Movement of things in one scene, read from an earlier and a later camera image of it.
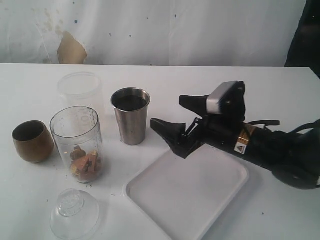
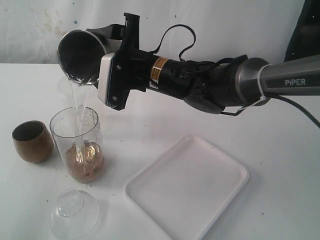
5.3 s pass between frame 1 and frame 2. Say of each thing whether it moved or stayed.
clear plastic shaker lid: stayed
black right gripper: moved
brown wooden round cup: stayed
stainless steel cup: moved
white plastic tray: stayed
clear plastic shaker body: stayed
